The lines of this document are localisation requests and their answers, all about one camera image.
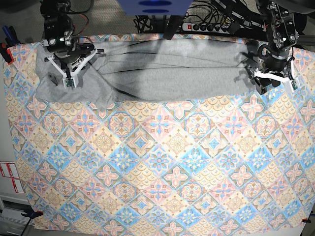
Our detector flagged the blue handled tool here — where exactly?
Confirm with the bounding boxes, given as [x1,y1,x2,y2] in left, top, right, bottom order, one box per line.
[2,25,21,47]

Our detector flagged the blue black clamp lower left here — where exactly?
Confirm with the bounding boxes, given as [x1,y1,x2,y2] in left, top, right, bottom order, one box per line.
[21,209,43,219]

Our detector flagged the grey T-shirt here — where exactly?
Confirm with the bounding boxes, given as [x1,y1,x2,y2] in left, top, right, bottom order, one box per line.
[35,39,258,110]

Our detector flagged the orange black clamp upper left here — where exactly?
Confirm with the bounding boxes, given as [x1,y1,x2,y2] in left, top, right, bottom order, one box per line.
[0,43,14,65]

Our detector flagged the patterned tablecloth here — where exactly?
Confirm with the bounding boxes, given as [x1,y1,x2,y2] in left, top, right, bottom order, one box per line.
[2,43,315,236]

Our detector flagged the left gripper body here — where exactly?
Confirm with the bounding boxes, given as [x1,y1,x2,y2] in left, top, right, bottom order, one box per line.
[253,44,301,93]

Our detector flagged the red white labels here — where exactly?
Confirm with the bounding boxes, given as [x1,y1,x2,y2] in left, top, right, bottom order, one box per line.
[0,162,24,194]

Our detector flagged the orange clamp lower right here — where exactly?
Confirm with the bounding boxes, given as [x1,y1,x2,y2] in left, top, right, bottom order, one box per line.
[302,218,312,223]

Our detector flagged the blue box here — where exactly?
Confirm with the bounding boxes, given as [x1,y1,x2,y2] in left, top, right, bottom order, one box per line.
[118,0,193,16]

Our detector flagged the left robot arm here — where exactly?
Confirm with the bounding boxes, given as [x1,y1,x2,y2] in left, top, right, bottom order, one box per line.
[214,0,315,95]

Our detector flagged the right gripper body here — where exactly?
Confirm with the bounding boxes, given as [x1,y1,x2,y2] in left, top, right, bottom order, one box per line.
[41,39,97,88]

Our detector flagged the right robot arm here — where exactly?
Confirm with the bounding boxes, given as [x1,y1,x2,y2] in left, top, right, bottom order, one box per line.
[40,0,104,88]

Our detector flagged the black power strip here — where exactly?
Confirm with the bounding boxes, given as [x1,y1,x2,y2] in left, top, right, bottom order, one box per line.
[181,23,243,35]

